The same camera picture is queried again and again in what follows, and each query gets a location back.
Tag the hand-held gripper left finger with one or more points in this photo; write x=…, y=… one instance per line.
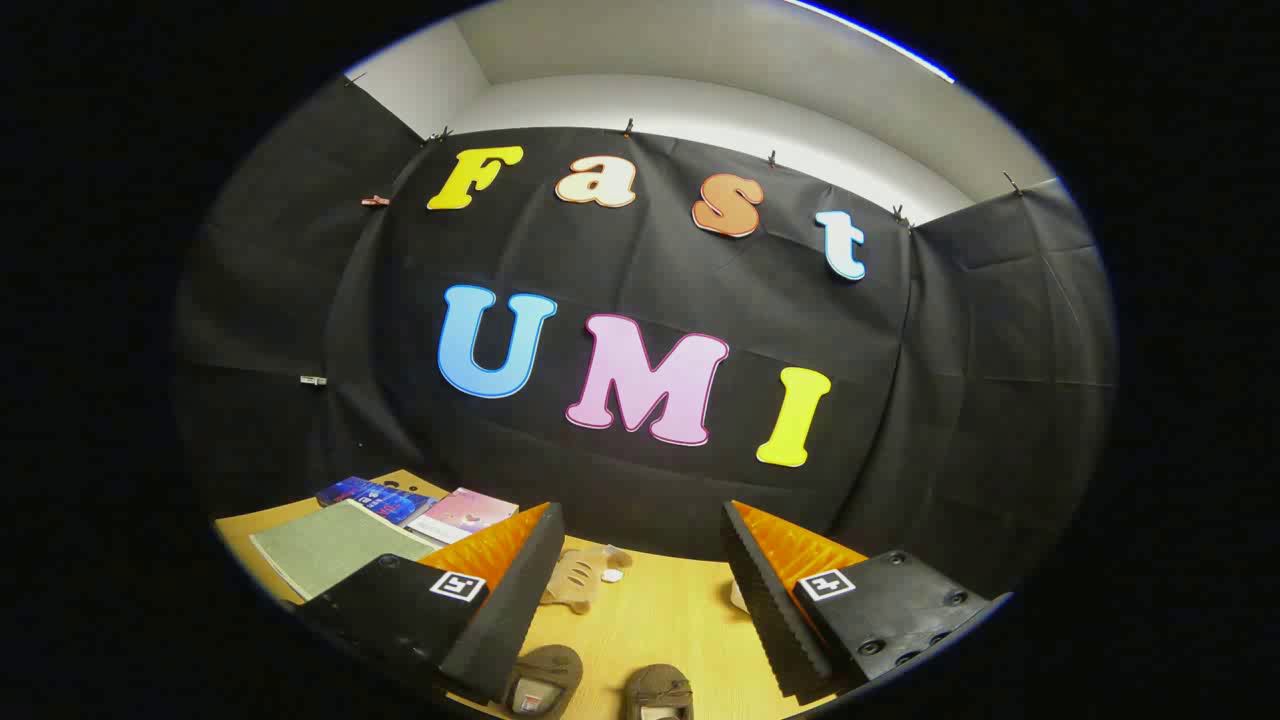
x=520, y=600

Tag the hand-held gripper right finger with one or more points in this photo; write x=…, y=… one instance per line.
x=770, y=610

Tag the brown fuzzy shoe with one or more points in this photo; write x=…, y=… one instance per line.
x=545, y=672
x=660, y=688

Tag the green storage box lid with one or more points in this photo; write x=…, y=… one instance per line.
x=340, y=545

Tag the green fabric storage box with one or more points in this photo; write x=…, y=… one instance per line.
x=300, y=572

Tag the tan bread plush toy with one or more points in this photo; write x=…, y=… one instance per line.
x=575, y=580

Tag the pink cover book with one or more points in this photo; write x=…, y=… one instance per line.
x=465, y=512

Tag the blue cover book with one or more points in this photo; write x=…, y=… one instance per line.
x=375, y=497

